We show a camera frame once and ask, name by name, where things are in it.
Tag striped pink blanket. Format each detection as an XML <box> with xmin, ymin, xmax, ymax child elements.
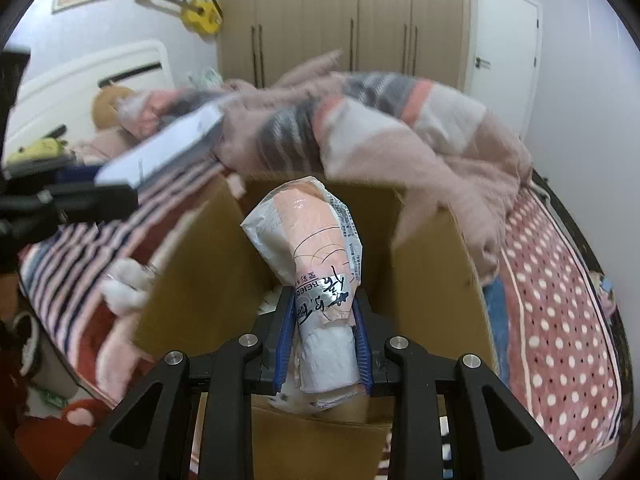
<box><xmin>20</xmin><ymin>157</ymin><xmax>233</xmax><ymax>403</ymax></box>

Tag brown cardboard box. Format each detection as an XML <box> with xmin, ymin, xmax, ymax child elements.
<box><xmin>135</xmin><ymin>175</ymin><xmax>501</xmax><ymax>480</ymax></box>

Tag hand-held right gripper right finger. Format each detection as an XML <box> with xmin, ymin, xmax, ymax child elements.
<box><xmin>350</xmin><ymin>295</ymin><xmax>581</xmax><ymax>480</ymax></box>

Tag pink striped fuzzy cloth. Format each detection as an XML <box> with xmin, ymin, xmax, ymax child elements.
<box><xmin>217</xmin><ymin>50</ymin><xmax>536</xmax><ymax>281</ymax></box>

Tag pink and white plastic packet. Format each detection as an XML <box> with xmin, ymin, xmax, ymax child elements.
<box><xmin>240</xmin><ymin>176</ymin><xmax>368</xmax><ymax>411</ymax></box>

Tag brown plush toy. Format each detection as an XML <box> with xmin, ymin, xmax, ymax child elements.
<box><xmin>92</xmin><ymin>85</ymin><xmax>137</xmax><ymax>131</ymax></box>

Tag red polka dot blanket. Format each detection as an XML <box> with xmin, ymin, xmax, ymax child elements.
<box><xmin>480</xmin><ymin>190</ymin><xmax>623</xmax><ymax>466</ymax></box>

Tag wooden wardrobe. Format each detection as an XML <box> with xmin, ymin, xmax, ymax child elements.
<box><xmin>215</xmin><ymin>0</ymin><xmax>471</xmax><ymax>92</ymax></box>

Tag red plush toy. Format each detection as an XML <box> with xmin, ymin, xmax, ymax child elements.
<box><xmin>59</xmin><ymin>397</ymin><xmax>113</xmax><ymax>428</ymax></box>

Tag clear plastic bag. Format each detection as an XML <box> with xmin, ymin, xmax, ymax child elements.
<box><xmin>189</xmin><ymin>67</ymin><xmax>223</xmax><ymax>92</ymax></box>

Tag white door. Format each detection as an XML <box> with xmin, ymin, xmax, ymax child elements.
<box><xmin>470</xmin><ymin>0</ymin><xmax>544</xmax><ymax>141</ymax></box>

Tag white plush toy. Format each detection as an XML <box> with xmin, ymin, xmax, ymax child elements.
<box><xmin>100</xmin><ymin>257</ymin><xmax>157</xmax><ymax>313</ymax></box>

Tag yellow plush toy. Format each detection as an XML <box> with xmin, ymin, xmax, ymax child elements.
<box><xmin>19</xmin><ymin>136</ymin><xmax>67</xmax><ymax>162</ymax></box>

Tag yellow toy guitar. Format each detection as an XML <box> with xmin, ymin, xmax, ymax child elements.
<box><xmin>134</xmin><ymin>0</ymin><xmax>224</xmax><ymax>37</ymax></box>

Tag white bed headboard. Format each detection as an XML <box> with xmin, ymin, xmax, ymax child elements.
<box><xmin>2</xmin><ymin>40</ymin><xmax>174</xmax><ymax>161</ymax></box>

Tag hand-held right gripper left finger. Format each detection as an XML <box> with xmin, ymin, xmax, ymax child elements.
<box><xmin>57</xmin><ymin>287</ymin><xmax>301</xmax><ymax>480</ymax></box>

